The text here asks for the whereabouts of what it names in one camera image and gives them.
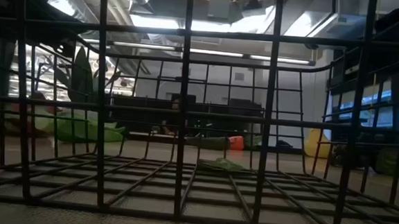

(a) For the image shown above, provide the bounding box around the potted green succulent plant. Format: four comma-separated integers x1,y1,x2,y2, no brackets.
56,44,125,105

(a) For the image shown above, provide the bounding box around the person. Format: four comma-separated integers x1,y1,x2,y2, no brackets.
159,94,190,137

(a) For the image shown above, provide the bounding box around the small green leaf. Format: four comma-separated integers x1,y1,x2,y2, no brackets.
196,155,250,174

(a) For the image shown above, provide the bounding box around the orange carrot with green top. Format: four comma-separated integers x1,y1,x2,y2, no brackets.
227,134,264,153

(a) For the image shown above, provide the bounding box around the black grape bunch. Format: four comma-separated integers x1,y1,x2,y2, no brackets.
330,133,362,169

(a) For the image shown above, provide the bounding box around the green chili pepper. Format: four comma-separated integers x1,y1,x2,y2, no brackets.
186,134,232,151

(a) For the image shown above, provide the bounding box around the long ceiling light strip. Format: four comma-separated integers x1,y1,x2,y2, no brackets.
81,37,317,67

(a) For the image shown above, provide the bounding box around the green leafy vegetable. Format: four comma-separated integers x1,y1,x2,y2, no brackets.
374,146,399,179

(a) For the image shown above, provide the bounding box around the black wire basket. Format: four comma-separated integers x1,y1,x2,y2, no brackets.
0,0,399,224

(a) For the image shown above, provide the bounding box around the black mounting bracket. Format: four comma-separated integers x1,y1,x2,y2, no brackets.
275,139,293,149

